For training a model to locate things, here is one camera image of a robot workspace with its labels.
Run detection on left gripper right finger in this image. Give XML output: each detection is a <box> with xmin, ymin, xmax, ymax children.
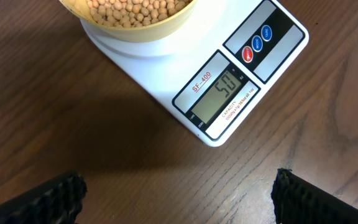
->
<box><xmin>271</xmin><ymin>168</ymin><xmax>358</xmax><ymax>224</ymax></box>

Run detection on white digital kitchen scale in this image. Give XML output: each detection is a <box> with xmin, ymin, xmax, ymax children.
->
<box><xmin>82</xmin><ymin>0</ymin><xmax>309</xmax><ymax>147</ymax></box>

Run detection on pale yellow bowl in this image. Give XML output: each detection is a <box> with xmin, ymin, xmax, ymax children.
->
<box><xmin>60</xmin><ymin>0</ymin><xmax>198</xmax><ymax>42</ymax></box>

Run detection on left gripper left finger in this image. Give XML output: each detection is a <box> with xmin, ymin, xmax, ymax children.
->
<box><xmin>0</xmin><ymin>170</ymin><xmax>88</xmax><ymax>224</ymax></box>

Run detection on soybeans in bowl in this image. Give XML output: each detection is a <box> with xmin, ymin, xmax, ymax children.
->
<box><xmin>85</xmin><ymin>0</ymin><xmax>191</xmax><ymax>28</ymax></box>

